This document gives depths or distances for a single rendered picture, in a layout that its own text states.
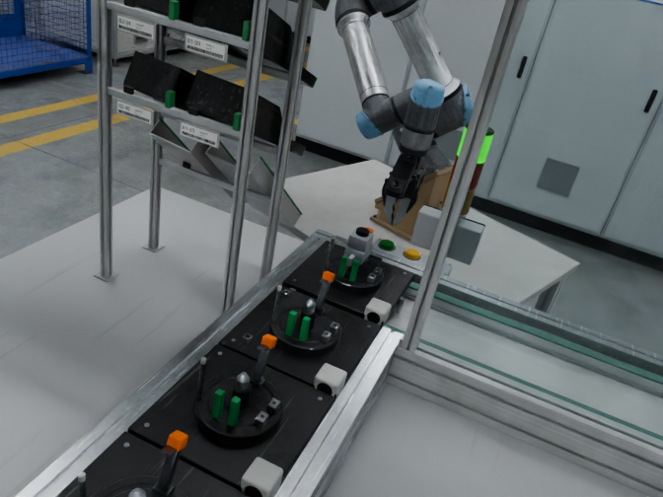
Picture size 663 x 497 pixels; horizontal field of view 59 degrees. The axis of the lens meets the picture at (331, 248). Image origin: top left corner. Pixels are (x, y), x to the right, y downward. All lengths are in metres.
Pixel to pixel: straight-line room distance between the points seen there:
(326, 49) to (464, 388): 3.65
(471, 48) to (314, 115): 1.29
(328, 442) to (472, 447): 0.34
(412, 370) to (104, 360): 0.61
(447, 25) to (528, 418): 3.36
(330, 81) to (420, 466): 3.76
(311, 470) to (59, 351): 0.58
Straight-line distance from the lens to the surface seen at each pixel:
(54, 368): 1.24
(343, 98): 4.58
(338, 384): 1.04
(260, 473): 0.89
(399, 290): 1.36
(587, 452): 1.26
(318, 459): 0.96
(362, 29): 1.68
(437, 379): 1.22
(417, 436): 1.18
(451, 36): 4.27
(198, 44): 1.11
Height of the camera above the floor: 1.68
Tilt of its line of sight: 29 degrees down
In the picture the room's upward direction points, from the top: 12 degrees clockwise
